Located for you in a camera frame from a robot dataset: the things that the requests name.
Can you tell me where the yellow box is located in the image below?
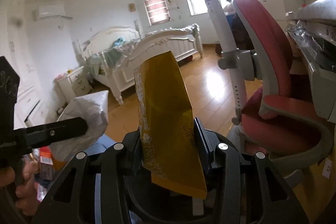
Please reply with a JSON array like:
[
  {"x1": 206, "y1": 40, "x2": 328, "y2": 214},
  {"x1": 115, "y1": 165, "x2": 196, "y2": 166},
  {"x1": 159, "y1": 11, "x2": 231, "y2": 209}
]
[{"x1": 134, "y1": 51, "x2": 207, "y2": 200}]

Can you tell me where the white plastic bag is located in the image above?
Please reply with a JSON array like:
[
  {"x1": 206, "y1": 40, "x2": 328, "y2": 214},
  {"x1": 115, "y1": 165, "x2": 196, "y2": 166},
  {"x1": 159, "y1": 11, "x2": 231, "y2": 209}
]
[{"x1": 50, "y1": 90, "x2": 113, "y2": 161}]

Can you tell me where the red milk carton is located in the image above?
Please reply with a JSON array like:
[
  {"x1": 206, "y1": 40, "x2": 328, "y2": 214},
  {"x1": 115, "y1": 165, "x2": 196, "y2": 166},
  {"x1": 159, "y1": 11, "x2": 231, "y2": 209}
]
[{"x1": 39, "y1": 146, "x2": 55, "y2": 181}]

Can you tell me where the person left hand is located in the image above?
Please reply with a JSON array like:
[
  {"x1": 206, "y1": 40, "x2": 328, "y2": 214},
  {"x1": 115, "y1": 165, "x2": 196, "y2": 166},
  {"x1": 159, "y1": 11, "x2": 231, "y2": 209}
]
[{"x1": 1, "y1": 160, "x2": 39, "y2": 216}]

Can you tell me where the round blue table cloth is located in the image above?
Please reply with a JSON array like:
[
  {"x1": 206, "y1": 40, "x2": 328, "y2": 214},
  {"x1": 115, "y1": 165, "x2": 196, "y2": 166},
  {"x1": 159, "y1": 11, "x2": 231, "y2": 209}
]
[{"x1": 84, "y1": 134, "x2": 116, "y2": 156}]

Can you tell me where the white nightstand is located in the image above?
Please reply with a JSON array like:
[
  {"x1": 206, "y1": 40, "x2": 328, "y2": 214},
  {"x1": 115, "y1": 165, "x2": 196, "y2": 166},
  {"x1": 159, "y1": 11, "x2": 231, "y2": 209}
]
[{"x1": 55, "y1": 67, "x2": 92, "y2": 103}]

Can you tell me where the red desk chair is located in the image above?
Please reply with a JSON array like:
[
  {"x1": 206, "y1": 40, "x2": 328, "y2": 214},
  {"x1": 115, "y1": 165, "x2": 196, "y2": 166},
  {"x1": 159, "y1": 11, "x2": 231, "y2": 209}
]
[{"x1": 233, "y1": 0, "x2": 334, "y2": 176}]

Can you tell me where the white wardrobe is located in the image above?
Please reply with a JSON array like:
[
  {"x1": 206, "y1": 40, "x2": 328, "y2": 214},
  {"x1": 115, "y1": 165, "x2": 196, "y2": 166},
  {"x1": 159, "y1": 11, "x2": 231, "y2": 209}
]
[{"x1": 1, "y1": 0, "x2": 57, "y2": 129}]

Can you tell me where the white air conditioner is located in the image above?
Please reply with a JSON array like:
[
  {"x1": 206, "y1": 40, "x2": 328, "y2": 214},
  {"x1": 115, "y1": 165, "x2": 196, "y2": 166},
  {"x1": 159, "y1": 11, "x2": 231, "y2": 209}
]
[{"x1": 33, "y1": 4, "x2": 73, "y2": 21}]

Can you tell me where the white desk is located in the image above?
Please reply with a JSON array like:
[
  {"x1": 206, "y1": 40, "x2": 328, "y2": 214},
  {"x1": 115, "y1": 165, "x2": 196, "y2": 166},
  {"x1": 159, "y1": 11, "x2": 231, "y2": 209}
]
[{"x1": 286, "y1": 0, "x2": 335, "y2": 123}]

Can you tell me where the left window with blind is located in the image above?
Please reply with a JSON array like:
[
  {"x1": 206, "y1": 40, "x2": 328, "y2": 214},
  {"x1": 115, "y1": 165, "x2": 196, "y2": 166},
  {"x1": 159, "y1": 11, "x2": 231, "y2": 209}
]
[{"x1": 143, "y1": 0, "x2": 170, "y2": 26}]

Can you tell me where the white dresser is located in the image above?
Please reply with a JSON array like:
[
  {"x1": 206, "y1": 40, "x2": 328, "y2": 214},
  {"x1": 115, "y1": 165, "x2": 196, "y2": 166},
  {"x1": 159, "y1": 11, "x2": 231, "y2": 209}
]
[{"x1": 258, "y1": 0, "x2": 305, "y2": 31}]

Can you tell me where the white bed frame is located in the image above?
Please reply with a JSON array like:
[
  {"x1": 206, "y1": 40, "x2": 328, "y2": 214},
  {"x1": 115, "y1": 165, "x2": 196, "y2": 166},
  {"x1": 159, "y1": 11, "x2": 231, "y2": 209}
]
[{"x1": 78, "y1": 23, "x2": 203, "y2": 105}]

